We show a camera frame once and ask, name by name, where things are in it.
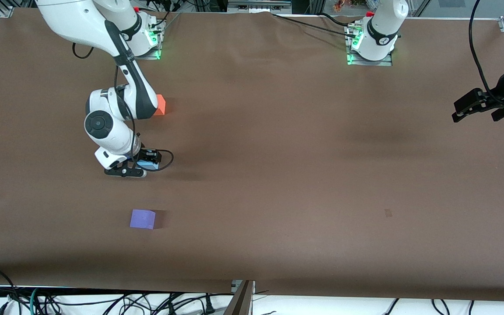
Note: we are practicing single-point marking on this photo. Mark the purple foam block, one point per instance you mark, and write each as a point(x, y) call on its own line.
point(141, 218)

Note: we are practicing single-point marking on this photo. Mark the orange foam block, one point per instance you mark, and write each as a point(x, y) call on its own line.
point(161, 106)

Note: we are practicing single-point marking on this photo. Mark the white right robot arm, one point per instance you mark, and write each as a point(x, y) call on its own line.
point(116, 135)

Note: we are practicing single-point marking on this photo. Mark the brown paper table cover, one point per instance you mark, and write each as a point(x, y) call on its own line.
point(256, 131)

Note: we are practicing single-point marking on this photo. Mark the grey metal background frame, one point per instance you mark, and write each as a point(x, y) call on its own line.
point(258, 6)

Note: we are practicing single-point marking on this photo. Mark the black power plug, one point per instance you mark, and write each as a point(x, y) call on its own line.
point(208, 307)

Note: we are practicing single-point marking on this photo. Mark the blue foam block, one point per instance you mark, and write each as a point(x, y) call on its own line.
point(149, 166)

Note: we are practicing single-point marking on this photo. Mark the aluminium post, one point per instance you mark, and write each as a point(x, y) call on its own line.
point(241, 302)

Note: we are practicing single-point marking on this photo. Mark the aluminium background profile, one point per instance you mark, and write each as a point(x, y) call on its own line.
point(317, 5)

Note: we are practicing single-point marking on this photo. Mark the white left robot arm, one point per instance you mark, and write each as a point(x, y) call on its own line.
point(381, 26)

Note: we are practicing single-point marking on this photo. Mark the orange background object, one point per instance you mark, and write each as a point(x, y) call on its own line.
point(339, 5)

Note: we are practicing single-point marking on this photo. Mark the small aluminium corner bracket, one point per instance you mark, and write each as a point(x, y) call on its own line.
point(6, 12)

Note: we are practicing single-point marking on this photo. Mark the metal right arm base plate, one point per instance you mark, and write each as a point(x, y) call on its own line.
point(160, 43)

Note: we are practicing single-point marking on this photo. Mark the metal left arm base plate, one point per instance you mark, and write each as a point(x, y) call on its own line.
point(370, 63)

